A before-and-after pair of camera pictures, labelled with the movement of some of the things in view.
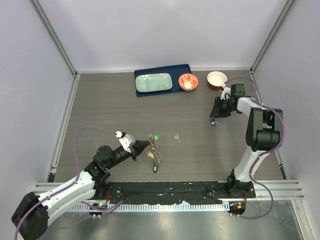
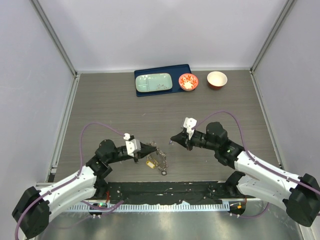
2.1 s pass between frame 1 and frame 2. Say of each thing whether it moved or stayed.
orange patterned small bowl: stayed
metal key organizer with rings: moved
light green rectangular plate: stayed
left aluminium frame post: stayed
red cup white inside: stayed
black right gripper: moved
